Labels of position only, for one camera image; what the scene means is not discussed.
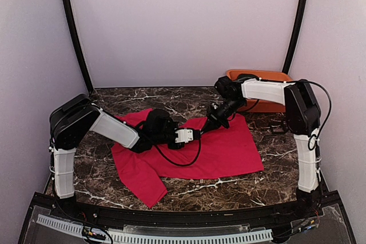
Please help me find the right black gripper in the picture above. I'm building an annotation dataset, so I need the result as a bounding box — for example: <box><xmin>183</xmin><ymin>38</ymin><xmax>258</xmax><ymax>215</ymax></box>
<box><xmin>201</xmin><ymin>97</ymin><xmax>245</xmax><ymax>132</ymax></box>

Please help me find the red t-shirt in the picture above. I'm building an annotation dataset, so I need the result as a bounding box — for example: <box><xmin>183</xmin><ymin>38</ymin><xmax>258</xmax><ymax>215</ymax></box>
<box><xmin>112</xmin><ymin>115</ymin><xmax>264</xmax><ymax>208</ymax></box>

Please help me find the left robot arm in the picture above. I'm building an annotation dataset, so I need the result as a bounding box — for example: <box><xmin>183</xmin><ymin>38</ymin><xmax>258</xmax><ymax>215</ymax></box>
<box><xmin>49</xmin><ymin>94</ymin><xmax>201</xmax><ymax>219</ymax></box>

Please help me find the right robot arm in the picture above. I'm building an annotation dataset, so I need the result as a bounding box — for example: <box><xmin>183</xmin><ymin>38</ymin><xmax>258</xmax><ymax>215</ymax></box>
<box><xmin>200</xmin><ymin>74</ymin><xmax>326</xmax><ymax>218</ymax></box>

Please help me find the orange plastic basin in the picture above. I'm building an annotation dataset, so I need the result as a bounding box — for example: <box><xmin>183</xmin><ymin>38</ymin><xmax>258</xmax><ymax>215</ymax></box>
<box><xmin>226</xmin><ymin>69</ymin><xmax>293</xmax><ymax>113</ymax></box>

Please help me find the dark green garment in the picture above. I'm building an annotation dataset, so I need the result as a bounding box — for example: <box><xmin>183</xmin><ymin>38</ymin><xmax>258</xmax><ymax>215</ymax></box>
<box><xmin>235</xmin><ymin>74</ymin><xmax>259</xmax><ymax>83</ymax></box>

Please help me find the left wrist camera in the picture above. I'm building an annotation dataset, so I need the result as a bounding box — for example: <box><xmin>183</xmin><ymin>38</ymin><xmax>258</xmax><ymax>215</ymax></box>
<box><xmin>175</xmin><ymin>128</ymin><xmax>201</xmax><ymax>143</ymax></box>

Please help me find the black front rail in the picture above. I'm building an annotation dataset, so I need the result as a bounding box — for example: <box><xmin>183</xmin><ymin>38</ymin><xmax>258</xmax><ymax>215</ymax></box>
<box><xmin>31</xmin><ymin>192</ymin><xmax>341</xmax><ymax>232</ymax></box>

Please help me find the white slotted cable duct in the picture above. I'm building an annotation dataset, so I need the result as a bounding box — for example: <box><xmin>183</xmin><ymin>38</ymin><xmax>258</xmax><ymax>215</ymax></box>
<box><xmin>36</xmin><ymin>214</ymin><xmax>273</xmax><ymax>243</ymax></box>

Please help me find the right black frame post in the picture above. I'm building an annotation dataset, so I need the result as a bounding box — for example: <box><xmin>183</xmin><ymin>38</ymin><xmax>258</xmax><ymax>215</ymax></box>
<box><xmin>282</xmin><ymin>0</ymin><xmax>307</xmax><ymax>74</ymax></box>

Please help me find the black frame post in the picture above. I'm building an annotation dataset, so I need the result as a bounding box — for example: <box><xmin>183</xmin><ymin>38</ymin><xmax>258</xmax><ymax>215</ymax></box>
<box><xmin>62</xmin><ymin>0</ymin><xmax>94</xmax><ymax>94</ymax></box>
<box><xmin>282</xmin><ymin>0</ymin><xmax>307</xmax><ymax>74</ymax></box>

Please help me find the left black frame post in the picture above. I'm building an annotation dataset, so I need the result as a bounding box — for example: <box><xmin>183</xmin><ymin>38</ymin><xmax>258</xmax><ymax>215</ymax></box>
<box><xmin>62</xmin><ymin>0</ymin><xmax>94</xmax><ymax>94</ymax></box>

